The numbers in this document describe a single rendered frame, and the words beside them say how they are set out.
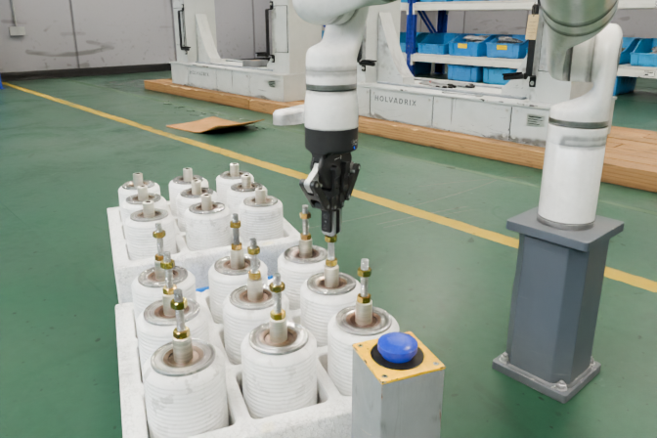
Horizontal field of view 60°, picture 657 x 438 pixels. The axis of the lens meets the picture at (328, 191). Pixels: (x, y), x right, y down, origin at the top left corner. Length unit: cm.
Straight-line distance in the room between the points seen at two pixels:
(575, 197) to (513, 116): 178
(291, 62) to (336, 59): 322
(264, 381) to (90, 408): 46
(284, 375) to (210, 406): 9
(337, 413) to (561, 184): 53
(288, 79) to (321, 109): 320
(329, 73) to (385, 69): 270
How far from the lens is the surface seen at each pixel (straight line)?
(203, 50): 508
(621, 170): 251
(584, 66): 98
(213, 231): 120
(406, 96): 313
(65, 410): 113
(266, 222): 122
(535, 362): 112
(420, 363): 59
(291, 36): 396
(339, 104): 76
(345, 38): 78
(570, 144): 99
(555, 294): 105
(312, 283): 87
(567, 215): 102
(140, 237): 119
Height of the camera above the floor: 64
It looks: 17 degrees down
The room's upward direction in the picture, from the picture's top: straight up
